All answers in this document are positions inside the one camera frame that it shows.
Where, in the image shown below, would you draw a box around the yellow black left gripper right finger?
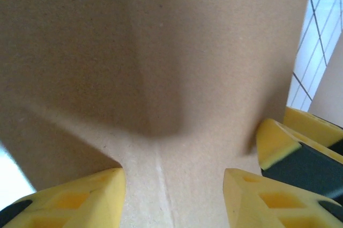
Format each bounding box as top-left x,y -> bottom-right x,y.
223,168 -> 343,228

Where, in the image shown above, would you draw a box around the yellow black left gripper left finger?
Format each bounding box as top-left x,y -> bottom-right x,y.
0,168 -> 126,228

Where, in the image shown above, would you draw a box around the brown cardboard box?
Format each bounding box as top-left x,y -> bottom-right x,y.
0,0 -> 343,228

